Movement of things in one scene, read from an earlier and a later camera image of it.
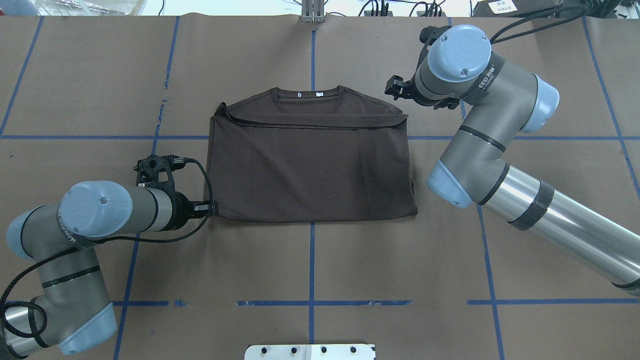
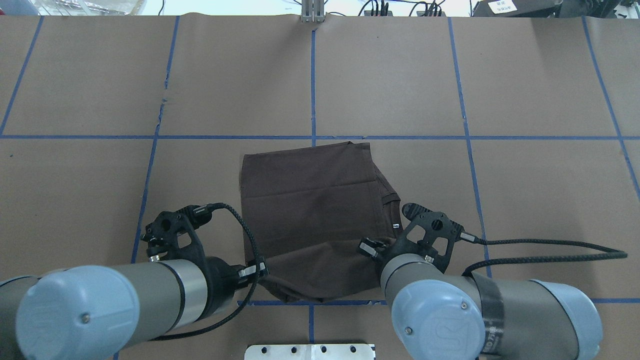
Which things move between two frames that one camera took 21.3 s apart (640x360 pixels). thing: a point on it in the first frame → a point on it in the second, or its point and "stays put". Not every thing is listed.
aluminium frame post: x=312 y=11 stays put
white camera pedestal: x=312 y=351 stays put
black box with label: x=514 y=8 stays put
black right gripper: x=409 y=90 → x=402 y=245
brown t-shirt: x=336 y=155 → x=311 y=207
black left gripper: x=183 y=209 → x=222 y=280
